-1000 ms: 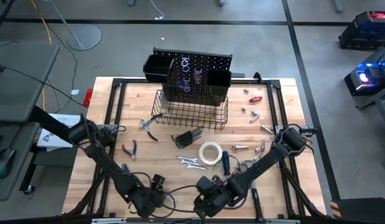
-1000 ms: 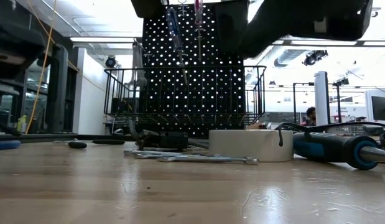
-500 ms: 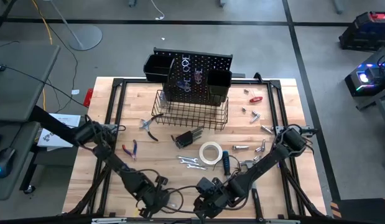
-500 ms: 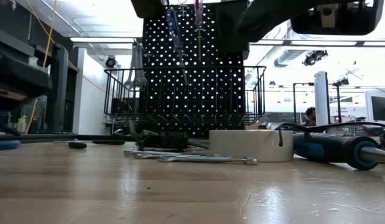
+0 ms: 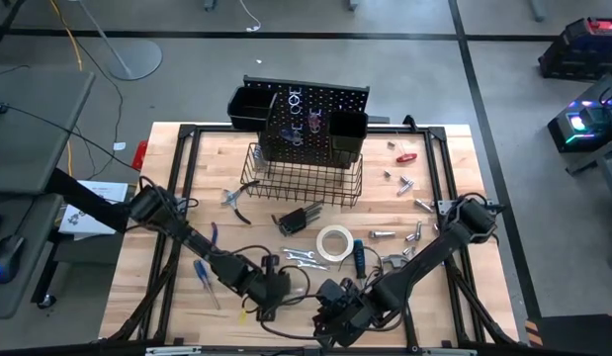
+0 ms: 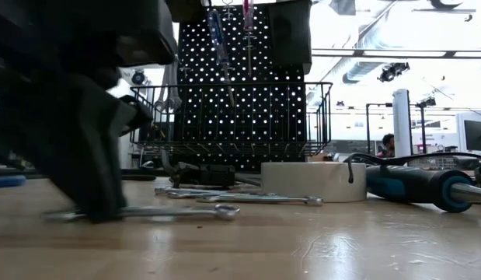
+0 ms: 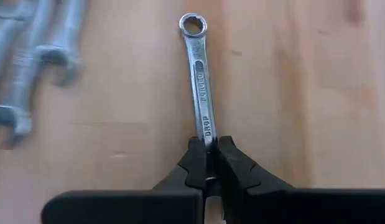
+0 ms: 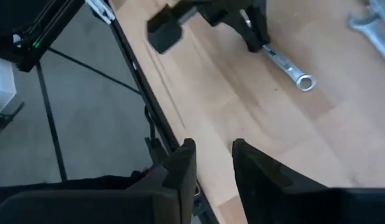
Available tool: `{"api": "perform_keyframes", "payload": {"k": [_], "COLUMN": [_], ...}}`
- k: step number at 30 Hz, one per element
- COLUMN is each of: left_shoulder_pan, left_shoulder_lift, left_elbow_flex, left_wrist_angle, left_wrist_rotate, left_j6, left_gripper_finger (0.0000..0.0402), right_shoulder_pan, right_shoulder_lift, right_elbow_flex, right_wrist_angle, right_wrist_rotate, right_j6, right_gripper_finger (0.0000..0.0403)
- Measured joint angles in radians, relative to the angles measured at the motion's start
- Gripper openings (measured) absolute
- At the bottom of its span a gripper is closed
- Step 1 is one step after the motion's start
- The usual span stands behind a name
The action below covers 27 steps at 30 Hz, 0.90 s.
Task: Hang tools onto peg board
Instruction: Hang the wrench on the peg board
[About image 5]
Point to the black hex key set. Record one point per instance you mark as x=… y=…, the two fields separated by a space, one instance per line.
x=293 y=221

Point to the desk caster wheel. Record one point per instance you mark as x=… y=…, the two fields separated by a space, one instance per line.
x=47 y=301

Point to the white printed paper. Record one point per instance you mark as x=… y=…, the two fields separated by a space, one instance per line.
x=88 y=222

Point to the black blue grip screwdriver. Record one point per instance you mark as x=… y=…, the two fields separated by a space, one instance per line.
x=359 y=259

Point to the silver aluminium rail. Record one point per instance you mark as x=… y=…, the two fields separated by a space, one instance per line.
x=172 y=351
x=449 y=352

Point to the black computer mouse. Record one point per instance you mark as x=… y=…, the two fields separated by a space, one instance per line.
x=6 y=254

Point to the black pegboard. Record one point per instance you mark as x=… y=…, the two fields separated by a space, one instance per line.
x=318 y=136

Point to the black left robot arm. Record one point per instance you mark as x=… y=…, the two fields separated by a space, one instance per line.
x=226 y=269

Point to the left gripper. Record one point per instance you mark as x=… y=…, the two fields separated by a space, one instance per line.
x=271 y=289

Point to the wide black plastic bin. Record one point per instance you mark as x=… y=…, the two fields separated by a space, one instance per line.
x=251 y=109

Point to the white tape roll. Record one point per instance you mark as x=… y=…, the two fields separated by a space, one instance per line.
x=323 y=252

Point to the red plastic object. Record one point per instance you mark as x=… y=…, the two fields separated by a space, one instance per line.
x=140 y=155

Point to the small blue screwdriver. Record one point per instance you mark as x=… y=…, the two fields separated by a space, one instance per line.
x=201 y=272

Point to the silver pegboard hook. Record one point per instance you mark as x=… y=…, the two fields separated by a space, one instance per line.
x=295 y=101

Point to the silver socket extension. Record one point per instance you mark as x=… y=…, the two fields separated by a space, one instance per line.
x=382 y=234

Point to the small white tag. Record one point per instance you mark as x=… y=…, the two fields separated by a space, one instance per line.
x=119 y=146

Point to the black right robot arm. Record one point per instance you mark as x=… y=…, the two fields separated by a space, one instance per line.
x=419 y=264

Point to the tall black plastic bin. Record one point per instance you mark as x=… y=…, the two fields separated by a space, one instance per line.
x=348 y=136

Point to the grey furniture leg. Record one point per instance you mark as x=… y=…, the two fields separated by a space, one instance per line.
x=538 y=7
x=209 y=4
x=353 y=4

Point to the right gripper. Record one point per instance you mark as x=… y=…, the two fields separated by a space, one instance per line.
x=350 y=316

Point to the black yellow striped box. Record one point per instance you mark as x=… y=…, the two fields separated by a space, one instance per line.
x=582 y=336

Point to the grey desk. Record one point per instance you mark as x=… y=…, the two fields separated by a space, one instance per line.
x=24 y=301
x=33 y=138

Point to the lit computer case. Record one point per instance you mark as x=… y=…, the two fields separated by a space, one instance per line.
x=597 y=128

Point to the grey floor stand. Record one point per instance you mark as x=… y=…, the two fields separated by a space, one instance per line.
x=137 y=59

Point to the black red toolbox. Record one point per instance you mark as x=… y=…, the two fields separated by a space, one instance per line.
x=577 y=54

